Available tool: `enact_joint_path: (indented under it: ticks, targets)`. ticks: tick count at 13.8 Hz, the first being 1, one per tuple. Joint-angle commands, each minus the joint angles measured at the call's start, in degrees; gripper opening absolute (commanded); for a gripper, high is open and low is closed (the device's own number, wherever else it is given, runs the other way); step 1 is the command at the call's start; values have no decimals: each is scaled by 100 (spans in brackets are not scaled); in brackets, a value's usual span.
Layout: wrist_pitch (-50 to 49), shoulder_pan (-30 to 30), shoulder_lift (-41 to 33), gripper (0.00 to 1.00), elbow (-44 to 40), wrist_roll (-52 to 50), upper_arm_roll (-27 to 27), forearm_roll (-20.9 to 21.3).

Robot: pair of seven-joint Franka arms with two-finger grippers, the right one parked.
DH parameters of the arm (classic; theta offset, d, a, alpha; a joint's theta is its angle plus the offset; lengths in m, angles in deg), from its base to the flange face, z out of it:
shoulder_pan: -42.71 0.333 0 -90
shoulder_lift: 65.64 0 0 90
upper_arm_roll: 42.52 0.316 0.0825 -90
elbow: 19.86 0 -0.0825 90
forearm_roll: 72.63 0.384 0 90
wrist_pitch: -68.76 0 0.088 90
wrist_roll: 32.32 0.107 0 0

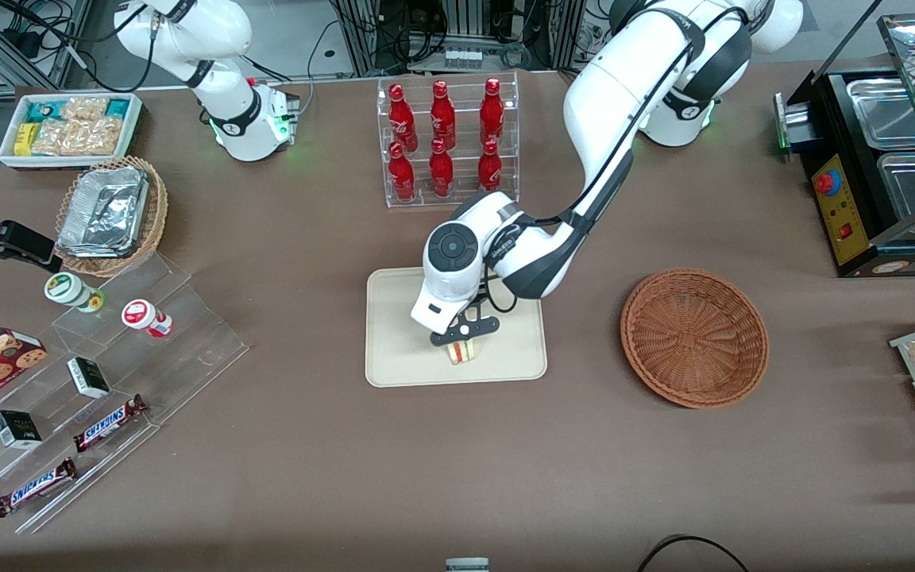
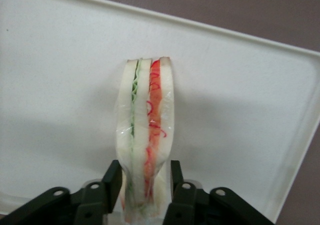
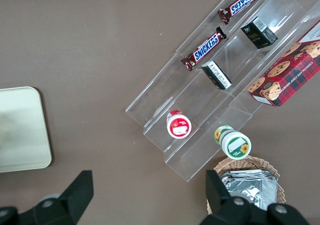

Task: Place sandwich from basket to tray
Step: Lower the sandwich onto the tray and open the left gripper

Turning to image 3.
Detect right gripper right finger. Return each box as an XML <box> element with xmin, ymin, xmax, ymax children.
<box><xmin>201</xmin><ymin>169</ymin><xmax>311</xmax><ymax>225</ymax></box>

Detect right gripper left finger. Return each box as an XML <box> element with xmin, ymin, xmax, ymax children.
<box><xmin>0</xmin><ymin>169</ymin><xmax>95</xmax><ymax>225</ymax></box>

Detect light oval wicker basket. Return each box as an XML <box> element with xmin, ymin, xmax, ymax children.
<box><xmin>205</xmin><ymin>157</ymin><xmax>281</xmax><ymax>216</ymax></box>

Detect cream rectangular tray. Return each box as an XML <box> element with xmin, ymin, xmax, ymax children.
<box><xmin>0</xmin><ymin>85</ymin><xmax>53</xmax><ymax>174</ymax></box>

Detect stacked foil containers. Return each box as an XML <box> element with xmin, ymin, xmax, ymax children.
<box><xmin>218</xmin><ymin>169</ymin><xmax>279</xmax><ymax>212</ymax></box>

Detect green lid yogurt cup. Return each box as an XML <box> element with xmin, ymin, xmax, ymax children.
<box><xmin>213</xmin><ymin>124</ymin><xmax>252</xmax><ymax>160</ymax></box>

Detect red lid yogurt cup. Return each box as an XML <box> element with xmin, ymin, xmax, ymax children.
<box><xmin>165</xmin><ymin>109</ymin><xmax>193</xmax><ymax>140</ymax></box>

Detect clear acrylic step shelf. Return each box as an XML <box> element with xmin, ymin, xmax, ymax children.
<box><xmin>124</xmin><ymin>0</ymin><xmax>320</xmax><ymax>184</ymax></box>

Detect small black carton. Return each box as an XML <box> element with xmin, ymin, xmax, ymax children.
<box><xmin>239</xmin><ymin>15</ymin><xmax>280</xmax><ymax>51</ymax></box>
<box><xmin>200</xmin><ymin>59</ymin><xmax>233</xmax><ymax>91</ymax></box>

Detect red tartan cookie box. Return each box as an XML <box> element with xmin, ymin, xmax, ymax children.
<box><xmin>246</xmin><ymin>18</ymin><xmax>320</xmax><ymax>109</ymax></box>

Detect Snickers chocolate bar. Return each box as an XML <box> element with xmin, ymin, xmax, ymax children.
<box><xmin>180</xmin><ymin>25</ymin><xmax>228</xmax><ymax>72</ymax></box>
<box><xmin>217</xmin><ymin>0</ymin><xmax>271</xmax><ymax>26</ymax></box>

